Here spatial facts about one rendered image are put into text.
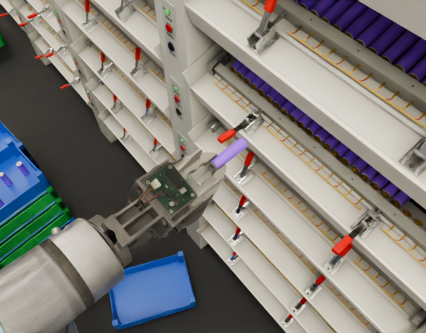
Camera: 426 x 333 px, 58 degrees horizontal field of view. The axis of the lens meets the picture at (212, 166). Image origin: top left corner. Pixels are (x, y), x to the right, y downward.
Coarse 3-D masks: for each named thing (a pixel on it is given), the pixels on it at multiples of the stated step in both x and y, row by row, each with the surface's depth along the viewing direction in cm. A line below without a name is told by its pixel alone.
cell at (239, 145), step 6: (240, 138) 59; (234, 144) 59; (240, 144) 59; (246, 144) 59; (228, 150) 58; (234, 150) 58; (240, 150) 59; (216, 156) 58; (222, 156) 58; (228, 156) 58; (234, 156) 59; (210, 162) 58; (216, 162) 57; (222, 162) 57; (216, 168) 58
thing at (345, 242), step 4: (360, 224) 59; (364, 224) 58; (356, 228) 59; (360, 228) 59; (364, 228) 59; (352, 232) 58; (356, 232) 58; (360, 232) 58; (348, 236) 58; (352, 236) 58; (356, 236) 58; (340, 240) 57; (344, 240) 57; (348, 240) 57; (352, 240) 58; (336, 244) 57; (340, 244) 57; (344, 244) 57; (348, 244) 57; (332, 248) 57; (336, 248) 57; (340, 248) 57; (344, 248) 57; (336, 252) 57
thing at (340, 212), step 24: (216, 48) 76; (192, 72) 76; (216, 96) 76; (264, 96) 74; (240, 120) 73; (264, 120) 72; (264, 144) 70; (288, 144) 69; (288, 168) 68; (312, 192) 65; (336, 192) 64; (336, 216) 63; (360, 216) 62; (408, 216) 60; (360, 240) 61; (384, 240) 60; (384, 264) 58; (408, 264) 58; (408, 288) 57
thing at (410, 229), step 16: (224, 80) 76; (240, 80) 74; (256, 96) 71; (272, 112) 69; (288, 128) 68; (304, 144) 66; (320, 160) 65; (336, 160) 64; (352, 176) 62; (368, 192) 60; (384, 208) 59; (400, 224) 58; (416, 240) 57
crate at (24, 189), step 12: (12, 144) 128; (0, 156) 129; (12, 156) 133; (24, 156) 127; (0, 168) 130; (12, 168) 130; (36, 168) 124; (0, 180) 128; (12, 180) 128; (24, 180) 128; (36, 180) 128; (0, 192) 125; (12, 192) 125; (24, 192) 120; (36, 192) 124; (12, 204) 119; (24, 204) 123; (0, 216) 118
